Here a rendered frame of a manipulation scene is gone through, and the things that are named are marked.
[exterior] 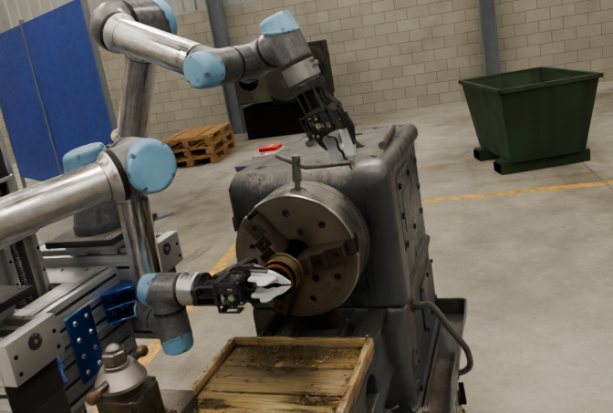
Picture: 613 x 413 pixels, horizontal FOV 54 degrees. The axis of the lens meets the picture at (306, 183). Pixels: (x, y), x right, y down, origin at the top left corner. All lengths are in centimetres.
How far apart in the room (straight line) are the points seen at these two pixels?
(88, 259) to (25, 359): 51
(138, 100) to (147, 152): 42
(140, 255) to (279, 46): 60
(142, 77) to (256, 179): 40
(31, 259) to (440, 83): 1011
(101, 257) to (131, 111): 41
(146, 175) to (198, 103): 1090
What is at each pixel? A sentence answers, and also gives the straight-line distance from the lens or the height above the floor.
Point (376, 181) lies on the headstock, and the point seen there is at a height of 121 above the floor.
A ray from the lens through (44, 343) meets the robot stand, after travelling 137.
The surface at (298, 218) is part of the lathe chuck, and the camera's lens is 141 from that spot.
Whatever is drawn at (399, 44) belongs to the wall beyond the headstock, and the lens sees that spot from 1129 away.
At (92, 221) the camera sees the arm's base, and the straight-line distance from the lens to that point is 172.
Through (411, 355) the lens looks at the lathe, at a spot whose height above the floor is 70.
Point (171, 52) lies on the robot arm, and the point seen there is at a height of 160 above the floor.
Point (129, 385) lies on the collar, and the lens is 98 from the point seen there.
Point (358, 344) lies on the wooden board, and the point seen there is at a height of 89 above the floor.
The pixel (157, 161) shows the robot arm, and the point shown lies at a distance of 130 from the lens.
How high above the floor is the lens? 158
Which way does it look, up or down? 14 degrees down
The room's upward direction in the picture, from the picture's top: 10 degrees counter-clockwise
